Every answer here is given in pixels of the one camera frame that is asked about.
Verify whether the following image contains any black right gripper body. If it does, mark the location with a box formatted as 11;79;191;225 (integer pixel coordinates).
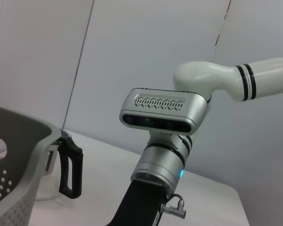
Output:
106;179;171;226

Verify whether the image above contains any grey-green perforated storage bin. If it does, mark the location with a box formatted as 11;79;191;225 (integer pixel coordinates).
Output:
0;105;62;226

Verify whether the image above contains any right wrist cable with connector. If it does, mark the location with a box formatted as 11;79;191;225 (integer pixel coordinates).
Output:
160;193;187;219

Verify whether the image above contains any glass pitcher black handle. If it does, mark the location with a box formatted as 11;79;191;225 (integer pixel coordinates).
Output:
35;128;83;201

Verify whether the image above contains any right wrist camera housing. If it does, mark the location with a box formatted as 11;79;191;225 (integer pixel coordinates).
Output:
119;88;208;137

